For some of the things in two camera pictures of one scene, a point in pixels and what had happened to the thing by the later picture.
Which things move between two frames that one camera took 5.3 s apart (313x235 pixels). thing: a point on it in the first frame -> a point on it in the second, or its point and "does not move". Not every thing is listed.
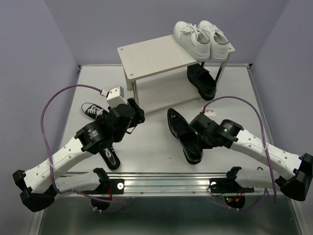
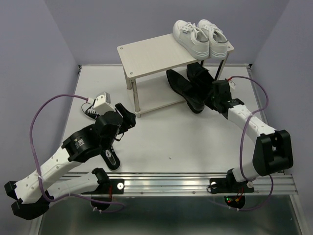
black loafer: (204, 80) does not move
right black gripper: (211, 145) -> (208, 102)
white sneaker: (192, 40) does not move
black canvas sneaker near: (111, 158) does not move
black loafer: (192, 144) -> (195, 98)
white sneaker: (218, 42) does not move
